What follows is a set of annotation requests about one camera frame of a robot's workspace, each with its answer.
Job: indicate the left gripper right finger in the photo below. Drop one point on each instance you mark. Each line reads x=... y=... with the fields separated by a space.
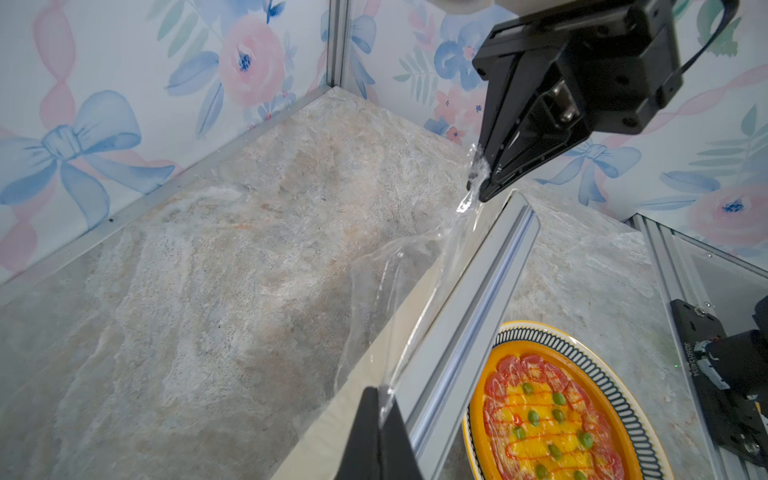
x=396 y=456

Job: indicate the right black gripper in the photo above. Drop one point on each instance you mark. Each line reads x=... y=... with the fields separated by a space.
x=555 y=76

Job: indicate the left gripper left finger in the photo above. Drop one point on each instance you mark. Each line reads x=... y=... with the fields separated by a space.
x=360 y=459

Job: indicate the cream plastic wrap dispenser box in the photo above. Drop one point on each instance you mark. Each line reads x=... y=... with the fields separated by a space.
x=438 y=383

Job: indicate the yellow plate with food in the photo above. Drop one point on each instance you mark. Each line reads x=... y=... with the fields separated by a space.
x=547 y=407

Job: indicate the clear plastic wrap sheet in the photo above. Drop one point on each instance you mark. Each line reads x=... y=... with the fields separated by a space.
x=399 y=290

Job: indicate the aluminium front rail frame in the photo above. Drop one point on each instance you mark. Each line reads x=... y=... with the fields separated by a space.
x=717 y=305

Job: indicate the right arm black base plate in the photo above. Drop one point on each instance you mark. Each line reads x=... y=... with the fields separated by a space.
x=729 y=374

